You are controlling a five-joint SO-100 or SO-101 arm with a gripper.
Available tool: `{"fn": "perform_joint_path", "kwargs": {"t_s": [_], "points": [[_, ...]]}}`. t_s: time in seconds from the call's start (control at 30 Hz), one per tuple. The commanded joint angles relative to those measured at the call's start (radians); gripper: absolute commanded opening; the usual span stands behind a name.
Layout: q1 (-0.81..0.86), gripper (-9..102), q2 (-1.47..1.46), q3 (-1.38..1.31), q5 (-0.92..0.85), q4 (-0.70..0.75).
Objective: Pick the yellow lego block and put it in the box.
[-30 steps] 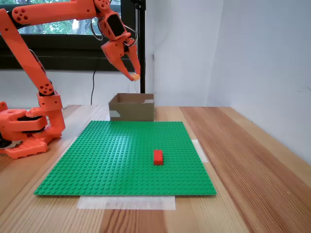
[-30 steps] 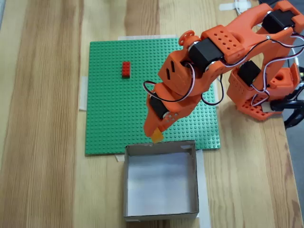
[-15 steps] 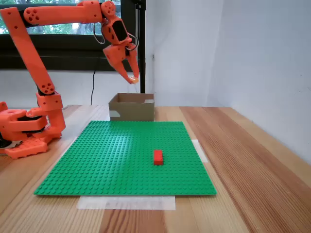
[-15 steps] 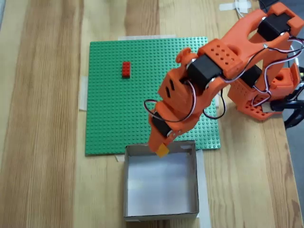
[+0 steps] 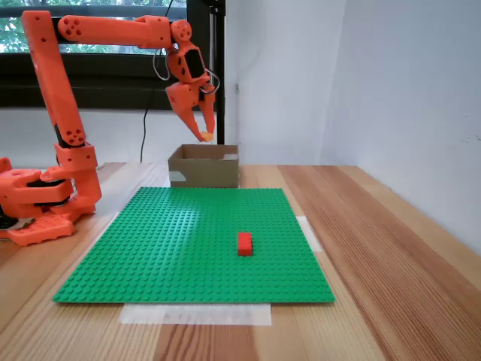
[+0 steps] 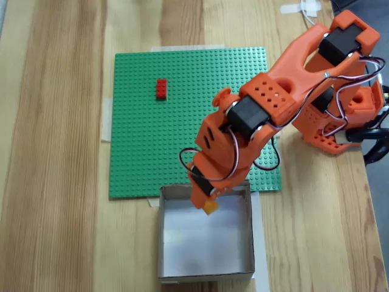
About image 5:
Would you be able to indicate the black window frame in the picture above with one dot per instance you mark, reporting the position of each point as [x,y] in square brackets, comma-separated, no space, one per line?
[112,82]

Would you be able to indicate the red lego block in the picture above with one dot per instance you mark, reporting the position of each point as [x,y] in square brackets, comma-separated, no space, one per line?
[245,244]

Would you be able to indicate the black table clamp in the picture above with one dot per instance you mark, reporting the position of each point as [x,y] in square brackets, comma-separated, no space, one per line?
[5,222]

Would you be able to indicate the masking tape strip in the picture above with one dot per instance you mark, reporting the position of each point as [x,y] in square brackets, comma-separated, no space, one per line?
[312,237]
[195,315]

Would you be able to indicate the green lego baseplate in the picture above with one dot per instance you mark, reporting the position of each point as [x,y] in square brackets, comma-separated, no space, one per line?
[188,255]

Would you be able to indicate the yellow lego block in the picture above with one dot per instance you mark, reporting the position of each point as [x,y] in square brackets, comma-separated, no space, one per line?
[206,136]

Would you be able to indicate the open cardboard box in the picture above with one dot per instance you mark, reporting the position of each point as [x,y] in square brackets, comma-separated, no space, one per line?
[210,171]

